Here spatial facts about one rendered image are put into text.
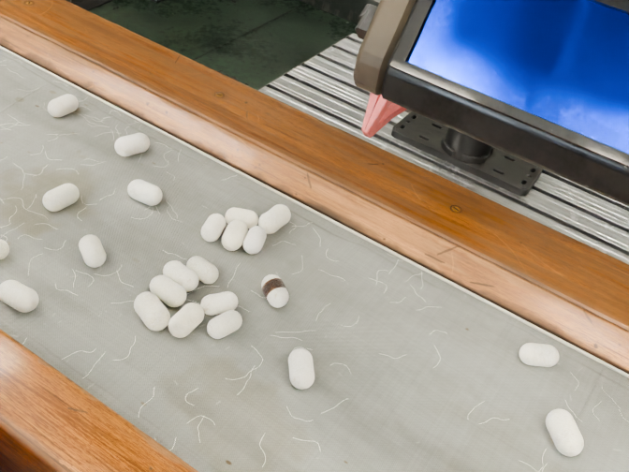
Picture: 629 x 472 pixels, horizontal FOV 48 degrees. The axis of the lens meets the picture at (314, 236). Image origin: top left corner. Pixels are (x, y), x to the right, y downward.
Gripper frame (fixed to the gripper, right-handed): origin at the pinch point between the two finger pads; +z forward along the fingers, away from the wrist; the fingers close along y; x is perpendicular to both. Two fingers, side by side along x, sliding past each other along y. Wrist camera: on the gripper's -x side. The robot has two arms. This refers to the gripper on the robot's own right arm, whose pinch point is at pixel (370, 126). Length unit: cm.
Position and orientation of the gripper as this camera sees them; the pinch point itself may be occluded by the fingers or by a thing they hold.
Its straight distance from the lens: 63.7
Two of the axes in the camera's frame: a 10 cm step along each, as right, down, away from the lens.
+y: 8.3, 4.5, -3.4
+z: -5.0, 8.6, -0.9
